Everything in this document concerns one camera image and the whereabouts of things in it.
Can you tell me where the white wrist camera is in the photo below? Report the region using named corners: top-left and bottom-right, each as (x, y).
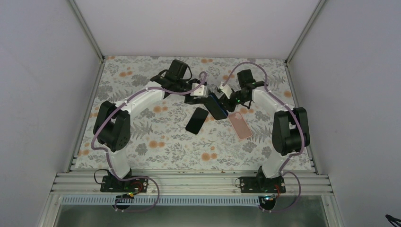
top-left (218, 81), bottom-right (233, 97)
top-left (190, 83), bottom-right (209, 96)

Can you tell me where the pink phone case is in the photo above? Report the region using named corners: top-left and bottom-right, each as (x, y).
top-left (228, 112), bottom-right (253, 140)

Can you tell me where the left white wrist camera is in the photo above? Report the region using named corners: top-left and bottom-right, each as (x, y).
top-left (190, 83), bottom-right (209, 96)

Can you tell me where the blue edged smartphone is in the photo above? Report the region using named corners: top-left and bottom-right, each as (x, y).
top-left (204, 93), bottom-right (228, 121)

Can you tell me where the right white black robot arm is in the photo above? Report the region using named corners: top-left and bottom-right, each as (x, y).
top-left (219, 70), bottom-right (310, 192)

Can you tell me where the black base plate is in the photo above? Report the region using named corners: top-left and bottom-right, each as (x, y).
top-left (239, 176), bottom-right (286, 194)
top-left (100, 176), bottom-right (148, 193)

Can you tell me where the black smartphone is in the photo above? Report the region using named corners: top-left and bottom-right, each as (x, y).
top-left (185, 107), bottom-right (209, 135)

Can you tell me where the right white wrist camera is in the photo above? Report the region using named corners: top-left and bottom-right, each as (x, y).
top-left (218, 81), bottom-right (233, 97)

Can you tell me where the aluminium frame rail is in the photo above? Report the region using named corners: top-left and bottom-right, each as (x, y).
top-left (51, 171), bottom-right (333, 196)

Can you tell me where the floral patterned table mat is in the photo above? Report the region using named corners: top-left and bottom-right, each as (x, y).
top-left (75, 55), bottom-right (293, 170)

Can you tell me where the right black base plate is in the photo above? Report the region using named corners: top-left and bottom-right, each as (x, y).
top-left (239, 176), bottom-right (286, 194)

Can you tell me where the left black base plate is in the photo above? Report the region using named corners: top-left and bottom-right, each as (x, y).
top-left (100, 176), bottom-right (148, 193)

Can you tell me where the slotted grey cable duct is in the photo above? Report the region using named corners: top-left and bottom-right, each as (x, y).
top-left (60, 195), bottom-right (260, 207)

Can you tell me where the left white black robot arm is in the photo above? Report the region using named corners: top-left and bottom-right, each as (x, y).
top-left (91, 60), bottom-right (208, 192)

